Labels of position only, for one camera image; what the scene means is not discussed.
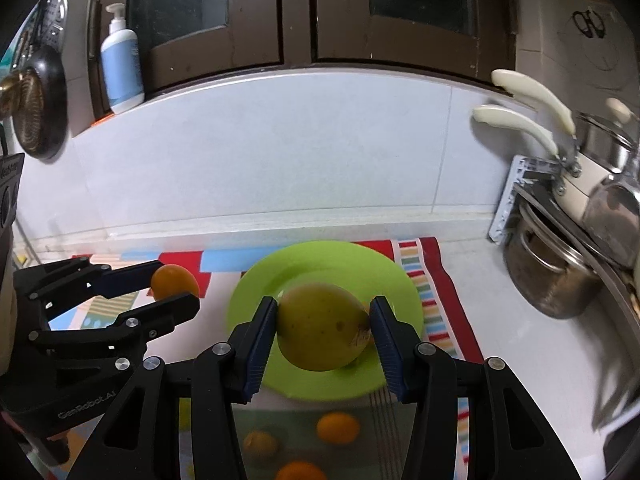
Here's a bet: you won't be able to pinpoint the large yellow pear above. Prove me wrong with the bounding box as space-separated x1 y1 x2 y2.
276 282 373 372

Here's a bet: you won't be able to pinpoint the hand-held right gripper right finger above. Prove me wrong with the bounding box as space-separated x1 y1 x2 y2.
369 296 581 480

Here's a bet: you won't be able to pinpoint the cream saucepan with cream handle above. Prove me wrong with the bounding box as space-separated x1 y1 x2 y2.
472 105 618 223

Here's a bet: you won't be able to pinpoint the silver hanging strainer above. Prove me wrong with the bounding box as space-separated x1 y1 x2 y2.
20 0 69 63

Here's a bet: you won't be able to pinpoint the colourful striped mat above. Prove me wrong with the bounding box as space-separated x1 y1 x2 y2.
15 236 483 480

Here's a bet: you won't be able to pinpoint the clear plastic container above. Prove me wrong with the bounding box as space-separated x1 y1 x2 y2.
231 391 418 480

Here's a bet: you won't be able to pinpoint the green plate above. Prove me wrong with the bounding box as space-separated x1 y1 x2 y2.
226 241 426 402

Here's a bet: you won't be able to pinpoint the dark brown window frame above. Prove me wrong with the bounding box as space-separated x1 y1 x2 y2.
311 0 519 82
89 0 315 107

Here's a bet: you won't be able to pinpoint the steel pot with cream handle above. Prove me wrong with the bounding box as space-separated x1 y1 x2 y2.
491 69 640 175

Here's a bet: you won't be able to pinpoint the glass pot lid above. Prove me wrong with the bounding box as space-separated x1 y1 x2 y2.
582 180 640 272

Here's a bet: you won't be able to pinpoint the steel pots with cream handles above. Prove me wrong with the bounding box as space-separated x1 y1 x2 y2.
489 155 640 323

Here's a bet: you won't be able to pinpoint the large steel stockpot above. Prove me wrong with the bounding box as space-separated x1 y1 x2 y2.
502 199 604 320

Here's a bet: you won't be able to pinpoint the white and blue pump bottle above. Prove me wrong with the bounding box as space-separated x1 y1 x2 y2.
100 3 146 115

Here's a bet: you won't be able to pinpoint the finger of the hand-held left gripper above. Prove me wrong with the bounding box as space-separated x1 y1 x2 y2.
29 292 202 362
14 256 167 322

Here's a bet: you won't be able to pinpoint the black round hanging pan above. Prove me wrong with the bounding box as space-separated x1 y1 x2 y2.
11 44 69 162

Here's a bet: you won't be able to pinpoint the black scissors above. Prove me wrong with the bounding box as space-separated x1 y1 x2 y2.
572 8 607 40

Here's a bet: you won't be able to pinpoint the small yellowish orange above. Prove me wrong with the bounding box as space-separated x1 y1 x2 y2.
242 430 279 462

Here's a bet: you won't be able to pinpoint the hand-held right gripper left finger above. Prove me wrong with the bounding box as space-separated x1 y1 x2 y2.
67 296 279 480

